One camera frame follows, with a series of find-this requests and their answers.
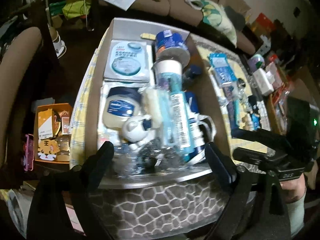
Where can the black crumpled mesh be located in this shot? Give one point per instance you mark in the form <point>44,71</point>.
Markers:
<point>147,157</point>

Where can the blue wet wipe packet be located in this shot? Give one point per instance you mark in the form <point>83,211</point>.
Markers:
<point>255,121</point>

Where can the round dark cream tin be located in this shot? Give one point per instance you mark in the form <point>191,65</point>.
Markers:
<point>242,82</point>

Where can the brown sofa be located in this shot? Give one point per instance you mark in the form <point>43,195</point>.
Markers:
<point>175,5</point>

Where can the red gift box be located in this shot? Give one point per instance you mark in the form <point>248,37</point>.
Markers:
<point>261,21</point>

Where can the white astronaut toy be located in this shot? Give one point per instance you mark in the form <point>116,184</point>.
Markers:
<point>133,130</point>

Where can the person's right forearm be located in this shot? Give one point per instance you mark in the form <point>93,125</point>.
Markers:
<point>296,205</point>

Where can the white printed paper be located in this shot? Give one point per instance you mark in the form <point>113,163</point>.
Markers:
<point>120,0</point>

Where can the yellow checked cloth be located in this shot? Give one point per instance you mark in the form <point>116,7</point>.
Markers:
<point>80,120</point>

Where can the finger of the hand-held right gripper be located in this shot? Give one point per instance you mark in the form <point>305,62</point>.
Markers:
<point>252,156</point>
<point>252,135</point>

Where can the petroleum jelly jar blue lid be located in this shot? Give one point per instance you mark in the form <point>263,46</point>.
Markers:
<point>117,110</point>

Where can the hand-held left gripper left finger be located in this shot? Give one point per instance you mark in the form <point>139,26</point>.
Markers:
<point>105,160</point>

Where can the white capped bottle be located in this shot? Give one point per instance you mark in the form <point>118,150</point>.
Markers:
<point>167,67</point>

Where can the orange cardboard box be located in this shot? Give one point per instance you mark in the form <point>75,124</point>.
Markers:
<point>43,120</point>

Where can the clear ribbon packaging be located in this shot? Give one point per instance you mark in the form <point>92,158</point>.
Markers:
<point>243,97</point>

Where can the tiger print packet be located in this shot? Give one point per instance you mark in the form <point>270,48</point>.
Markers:
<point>47,151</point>

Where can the blue foil packets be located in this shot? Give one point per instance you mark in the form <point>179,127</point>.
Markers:
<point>222,65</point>

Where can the bagged white sponge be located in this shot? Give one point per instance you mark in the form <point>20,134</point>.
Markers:
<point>152,105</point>

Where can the green patterned pillow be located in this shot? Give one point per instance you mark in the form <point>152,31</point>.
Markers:
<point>220,22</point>

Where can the wicker basket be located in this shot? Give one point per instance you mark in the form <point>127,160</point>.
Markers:
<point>272,115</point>

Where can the teal spray bottle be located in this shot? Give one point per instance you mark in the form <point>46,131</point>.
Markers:
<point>180,115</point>

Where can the dark grey cushion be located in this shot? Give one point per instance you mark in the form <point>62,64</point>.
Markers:
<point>236,17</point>

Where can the white cardboard box peach print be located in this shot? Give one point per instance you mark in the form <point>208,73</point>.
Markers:
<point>215,110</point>

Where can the purple plush toy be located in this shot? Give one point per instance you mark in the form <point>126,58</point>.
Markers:
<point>256,61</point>

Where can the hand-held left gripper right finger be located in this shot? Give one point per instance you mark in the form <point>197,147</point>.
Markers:
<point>220,165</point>

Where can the pink plastic case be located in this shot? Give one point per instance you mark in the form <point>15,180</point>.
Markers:
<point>28,152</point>

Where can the blue glossy packet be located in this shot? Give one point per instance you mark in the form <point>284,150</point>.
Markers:
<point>192,105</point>

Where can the blue tin can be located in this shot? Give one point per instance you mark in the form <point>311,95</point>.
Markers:
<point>170,42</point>

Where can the white tissue box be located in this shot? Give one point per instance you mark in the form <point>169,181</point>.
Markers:
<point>262,82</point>

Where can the pile of red snack packets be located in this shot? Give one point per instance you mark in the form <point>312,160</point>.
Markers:
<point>280,92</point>

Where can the green cloth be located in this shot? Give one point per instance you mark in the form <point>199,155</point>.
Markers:
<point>70,8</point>

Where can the blue face mask packet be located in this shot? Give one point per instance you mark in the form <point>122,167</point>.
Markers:
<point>125,60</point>

